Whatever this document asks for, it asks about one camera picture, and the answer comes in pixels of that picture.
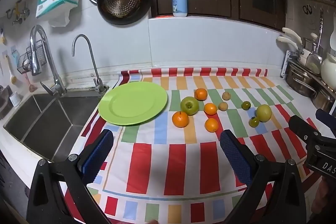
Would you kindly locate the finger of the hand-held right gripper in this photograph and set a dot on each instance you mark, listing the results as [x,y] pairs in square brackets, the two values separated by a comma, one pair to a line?
[300,127]
[326,119]

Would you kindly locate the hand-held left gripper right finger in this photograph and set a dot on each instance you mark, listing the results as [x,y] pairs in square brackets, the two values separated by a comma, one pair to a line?
[235,153]

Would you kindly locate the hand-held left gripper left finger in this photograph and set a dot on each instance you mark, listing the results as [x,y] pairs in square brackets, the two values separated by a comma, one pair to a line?
[98,153]

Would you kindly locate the orange mandarin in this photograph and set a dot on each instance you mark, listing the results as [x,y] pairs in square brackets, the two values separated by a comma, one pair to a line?
[211,125]
[201,94]
[210,109]
[180,119]

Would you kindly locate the yellow apple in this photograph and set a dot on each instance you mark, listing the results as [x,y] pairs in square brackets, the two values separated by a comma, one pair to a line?
[263,113]

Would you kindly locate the green plate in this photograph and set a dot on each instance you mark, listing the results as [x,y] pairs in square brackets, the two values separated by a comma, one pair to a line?
[132,103]

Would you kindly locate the green apple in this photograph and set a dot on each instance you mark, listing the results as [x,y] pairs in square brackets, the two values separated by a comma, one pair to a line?
[189,106]

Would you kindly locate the stainless steel pot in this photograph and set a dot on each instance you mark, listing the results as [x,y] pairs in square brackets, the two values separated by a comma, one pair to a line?
[299,79]
[324,98]

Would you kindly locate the small green tomato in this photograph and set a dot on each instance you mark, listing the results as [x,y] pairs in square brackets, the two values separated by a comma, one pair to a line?
[254,122]
[246,105]

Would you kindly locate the small brown longan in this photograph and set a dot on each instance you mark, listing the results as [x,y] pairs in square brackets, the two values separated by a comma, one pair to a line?
[223,106]
[226,96]

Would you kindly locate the stainless steel sink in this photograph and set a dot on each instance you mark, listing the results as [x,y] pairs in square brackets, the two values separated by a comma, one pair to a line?
[52,124]

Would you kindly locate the metal dish rack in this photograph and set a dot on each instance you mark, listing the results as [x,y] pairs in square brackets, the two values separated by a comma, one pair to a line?
[285,64]

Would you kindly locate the striped colourful tablecloth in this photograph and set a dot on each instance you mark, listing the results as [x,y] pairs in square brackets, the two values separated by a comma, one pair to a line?
[170,161]

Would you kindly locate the slim gooseneck faucet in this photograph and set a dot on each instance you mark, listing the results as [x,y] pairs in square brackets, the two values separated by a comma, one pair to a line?
[92,61]

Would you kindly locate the black scissors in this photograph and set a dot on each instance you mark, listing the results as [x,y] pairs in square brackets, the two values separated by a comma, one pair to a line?
[306,9]

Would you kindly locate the large chrome faucet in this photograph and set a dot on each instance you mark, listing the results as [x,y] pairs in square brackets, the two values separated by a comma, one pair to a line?
[35,56]

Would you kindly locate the clear plastic bag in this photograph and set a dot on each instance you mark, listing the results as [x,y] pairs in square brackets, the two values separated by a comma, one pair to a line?
[60,16]

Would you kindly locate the wall hooks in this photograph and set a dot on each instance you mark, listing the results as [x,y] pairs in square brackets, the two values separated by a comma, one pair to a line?
[18,10]

